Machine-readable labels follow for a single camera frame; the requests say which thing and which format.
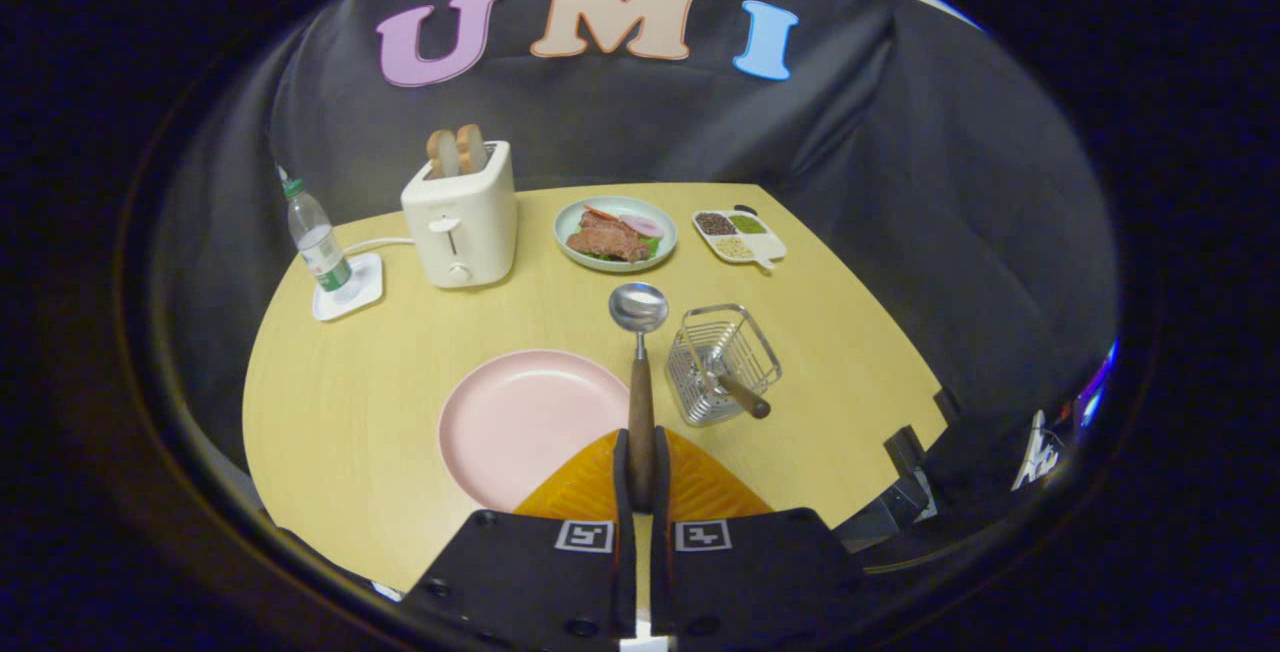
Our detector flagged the white divided spice dish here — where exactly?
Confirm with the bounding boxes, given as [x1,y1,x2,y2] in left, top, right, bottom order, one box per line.
[692,209,788,271]

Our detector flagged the wooden handled metal fork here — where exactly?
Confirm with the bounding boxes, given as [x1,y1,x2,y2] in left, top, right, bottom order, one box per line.
[683,324,773,420]

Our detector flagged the pale green food plate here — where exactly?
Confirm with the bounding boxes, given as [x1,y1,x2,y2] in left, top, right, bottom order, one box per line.
[554,196,679,274]

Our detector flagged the black backdrop cloth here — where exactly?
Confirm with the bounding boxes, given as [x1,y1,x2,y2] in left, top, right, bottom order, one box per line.
[150,0,1121,493]

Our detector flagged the white square pad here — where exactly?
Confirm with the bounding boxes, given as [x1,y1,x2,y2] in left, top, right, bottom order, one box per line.
[311,252,385,322]

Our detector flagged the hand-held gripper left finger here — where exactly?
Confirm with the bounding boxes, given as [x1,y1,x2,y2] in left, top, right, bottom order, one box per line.
[398,428,638,649]

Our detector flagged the pink round plate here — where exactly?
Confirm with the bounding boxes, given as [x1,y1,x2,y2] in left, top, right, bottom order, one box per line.
[438,349,633,513]

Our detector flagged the clear plastic water bottle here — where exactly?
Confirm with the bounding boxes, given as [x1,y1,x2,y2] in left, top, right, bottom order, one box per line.
[281,177,353,293]

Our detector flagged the brown meat steak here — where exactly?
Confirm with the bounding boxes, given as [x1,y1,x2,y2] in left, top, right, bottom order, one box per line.
[566,212,651,264]

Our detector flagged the toast bread slice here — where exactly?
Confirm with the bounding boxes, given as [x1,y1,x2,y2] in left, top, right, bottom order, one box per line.
[456,124,491,174]
[426,129,462,180]

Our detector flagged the metal wire basket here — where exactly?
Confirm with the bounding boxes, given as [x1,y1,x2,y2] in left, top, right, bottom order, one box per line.
[665,304,783,428]

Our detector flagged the white device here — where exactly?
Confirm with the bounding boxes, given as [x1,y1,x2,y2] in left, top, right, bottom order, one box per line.
[1012,410,1063,492]

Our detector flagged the wooden handled metal spoon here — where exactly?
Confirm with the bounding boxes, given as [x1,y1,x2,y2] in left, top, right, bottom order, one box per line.
[609,282,669,513]

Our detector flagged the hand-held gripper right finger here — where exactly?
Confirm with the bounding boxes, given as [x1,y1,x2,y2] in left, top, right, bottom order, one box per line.
[650,426,863,649]

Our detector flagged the cream white toaster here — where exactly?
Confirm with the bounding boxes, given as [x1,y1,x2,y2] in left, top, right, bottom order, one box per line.
[401,140,519,290]

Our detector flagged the blue lit screen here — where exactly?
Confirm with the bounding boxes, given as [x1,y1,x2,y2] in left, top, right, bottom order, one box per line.
[1075,337,1118,418]

